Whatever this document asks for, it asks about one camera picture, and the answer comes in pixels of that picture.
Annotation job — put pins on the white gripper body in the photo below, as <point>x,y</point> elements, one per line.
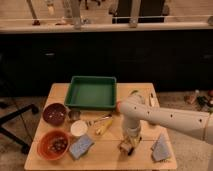
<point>129,144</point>

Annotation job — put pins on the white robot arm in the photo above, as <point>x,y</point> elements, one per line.
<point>198,125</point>

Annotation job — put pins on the blue sponge eraser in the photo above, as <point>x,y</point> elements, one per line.
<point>81,146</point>

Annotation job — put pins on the yellow corn toy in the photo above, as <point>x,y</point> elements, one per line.
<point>104,127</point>

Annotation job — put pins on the white round cup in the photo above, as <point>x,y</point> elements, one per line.
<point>78,128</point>

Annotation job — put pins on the small metal cup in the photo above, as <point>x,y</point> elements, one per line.
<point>74,115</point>

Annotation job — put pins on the wooden table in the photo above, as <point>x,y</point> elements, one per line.
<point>104,154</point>

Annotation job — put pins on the green plastic tray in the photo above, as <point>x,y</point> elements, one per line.
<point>92,93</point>

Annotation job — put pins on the orange bowl with food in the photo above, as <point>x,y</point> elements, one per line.
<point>53,145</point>

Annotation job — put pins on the bottle on floor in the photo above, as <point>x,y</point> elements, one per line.
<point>192,98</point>

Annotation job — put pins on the dark red bowl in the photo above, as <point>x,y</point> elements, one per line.
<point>54,114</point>

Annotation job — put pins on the black cabinet counter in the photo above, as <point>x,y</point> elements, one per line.
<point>35,57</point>

